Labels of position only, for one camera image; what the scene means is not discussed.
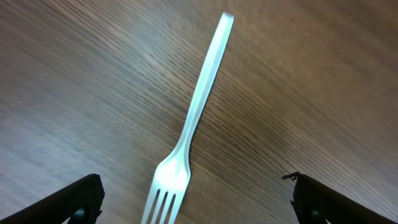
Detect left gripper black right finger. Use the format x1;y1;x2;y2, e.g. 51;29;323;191
290;173;395;224

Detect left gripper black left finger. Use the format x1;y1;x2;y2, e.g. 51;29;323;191
1;174;104;224

